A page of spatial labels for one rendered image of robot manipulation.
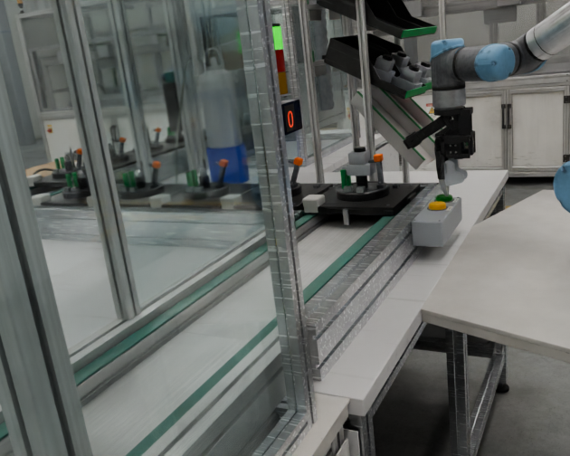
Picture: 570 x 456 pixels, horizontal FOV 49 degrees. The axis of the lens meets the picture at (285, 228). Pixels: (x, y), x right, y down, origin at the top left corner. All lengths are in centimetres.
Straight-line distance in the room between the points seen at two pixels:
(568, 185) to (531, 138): 426
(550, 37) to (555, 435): 141
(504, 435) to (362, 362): 138
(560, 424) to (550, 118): 345
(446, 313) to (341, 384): 30
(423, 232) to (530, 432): 115
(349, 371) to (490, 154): 468
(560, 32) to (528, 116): 407
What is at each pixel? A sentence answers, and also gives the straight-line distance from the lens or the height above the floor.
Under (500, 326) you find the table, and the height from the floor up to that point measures 86.
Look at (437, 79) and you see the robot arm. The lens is 149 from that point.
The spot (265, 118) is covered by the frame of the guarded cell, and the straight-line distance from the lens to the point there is 75.
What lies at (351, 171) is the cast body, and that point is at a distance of 162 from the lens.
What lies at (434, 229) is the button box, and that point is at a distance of 141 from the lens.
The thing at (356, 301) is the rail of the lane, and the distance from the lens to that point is 111.
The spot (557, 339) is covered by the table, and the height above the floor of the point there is 86.
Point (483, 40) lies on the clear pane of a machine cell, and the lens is 551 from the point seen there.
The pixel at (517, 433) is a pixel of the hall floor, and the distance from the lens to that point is 239.
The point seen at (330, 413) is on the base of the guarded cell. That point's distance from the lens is 93.
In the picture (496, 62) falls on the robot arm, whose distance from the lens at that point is 140.
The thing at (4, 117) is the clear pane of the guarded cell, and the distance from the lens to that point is 47.
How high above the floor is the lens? 137
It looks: 16 degrees down
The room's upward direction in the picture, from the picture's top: 7 degrees counter-clockwise
